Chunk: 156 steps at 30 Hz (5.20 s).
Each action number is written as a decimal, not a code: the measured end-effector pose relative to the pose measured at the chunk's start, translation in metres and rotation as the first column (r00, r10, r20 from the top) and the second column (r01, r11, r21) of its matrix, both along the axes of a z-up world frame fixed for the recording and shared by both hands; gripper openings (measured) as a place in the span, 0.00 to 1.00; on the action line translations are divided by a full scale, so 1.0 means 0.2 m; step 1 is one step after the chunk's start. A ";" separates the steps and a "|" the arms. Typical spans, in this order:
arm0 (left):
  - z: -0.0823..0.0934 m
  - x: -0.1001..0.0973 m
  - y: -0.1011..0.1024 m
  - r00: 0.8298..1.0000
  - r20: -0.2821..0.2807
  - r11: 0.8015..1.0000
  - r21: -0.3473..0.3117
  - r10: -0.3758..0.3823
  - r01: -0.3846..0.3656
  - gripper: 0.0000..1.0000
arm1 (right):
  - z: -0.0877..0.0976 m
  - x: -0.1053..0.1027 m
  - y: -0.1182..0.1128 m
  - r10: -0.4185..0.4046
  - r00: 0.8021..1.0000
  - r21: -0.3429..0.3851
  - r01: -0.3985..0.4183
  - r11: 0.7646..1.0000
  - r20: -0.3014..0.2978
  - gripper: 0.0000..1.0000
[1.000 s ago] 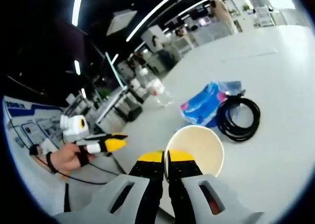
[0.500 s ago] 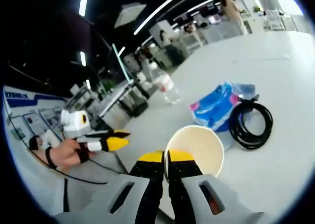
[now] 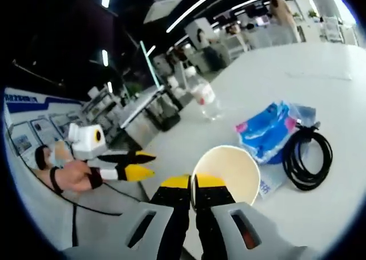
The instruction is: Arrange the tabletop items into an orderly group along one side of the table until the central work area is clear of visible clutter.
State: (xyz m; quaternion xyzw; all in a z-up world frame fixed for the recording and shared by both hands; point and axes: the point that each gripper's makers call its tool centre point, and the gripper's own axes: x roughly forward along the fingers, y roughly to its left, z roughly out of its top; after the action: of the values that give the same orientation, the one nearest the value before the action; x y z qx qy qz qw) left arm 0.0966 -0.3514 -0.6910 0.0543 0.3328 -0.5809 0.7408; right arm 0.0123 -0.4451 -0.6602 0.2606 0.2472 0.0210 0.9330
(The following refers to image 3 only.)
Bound white paper cup green print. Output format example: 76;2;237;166
190;145;261;207

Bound wall poster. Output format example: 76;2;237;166
4;87;86;158

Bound white side desk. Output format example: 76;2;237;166
120;84;184;132

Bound clear plastic water bottle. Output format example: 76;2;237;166
185;76;223;121

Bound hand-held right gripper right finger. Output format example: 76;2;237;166
195;173;315;260

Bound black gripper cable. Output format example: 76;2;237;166
58;182;124;248

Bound black wristband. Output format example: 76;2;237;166
49;166;64;194

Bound metal shelf rack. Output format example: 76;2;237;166
81;85;129;123

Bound person's head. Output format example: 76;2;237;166
34;145;62;170

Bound white mesh office chair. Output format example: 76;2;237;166
323;15;344;42

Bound white table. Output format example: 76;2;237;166
17;41;365;260

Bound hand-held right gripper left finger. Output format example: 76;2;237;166
61;173;192;260

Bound person's left hand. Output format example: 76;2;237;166
55;159;100;193

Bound small clear plastic bag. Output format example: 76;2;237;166
287;102;317;126

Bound blue tissue packet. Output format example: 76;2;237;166
234;101;301;166

